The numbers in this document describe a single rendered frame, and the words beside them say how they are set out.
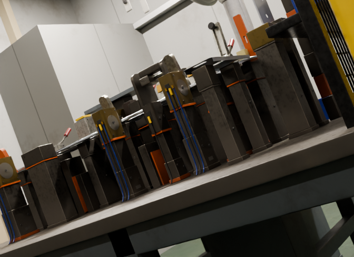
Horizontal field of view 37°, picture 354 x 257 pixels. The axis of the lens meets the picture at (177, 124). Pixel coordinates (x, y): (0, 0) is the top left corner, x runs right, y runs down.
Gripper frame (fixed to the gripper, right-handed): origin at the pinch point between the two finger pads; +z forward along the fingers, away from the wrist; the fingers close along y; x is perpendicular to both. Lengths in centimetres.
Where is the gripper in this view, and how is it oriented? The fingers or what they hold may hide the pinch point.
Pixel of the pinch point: (137, 9)
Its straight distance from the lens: 240.3
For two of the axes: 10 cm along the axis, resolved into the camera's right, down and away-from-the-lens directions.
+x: 7.8, -3.4, -5.3
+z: 3.6, 9.3, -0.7
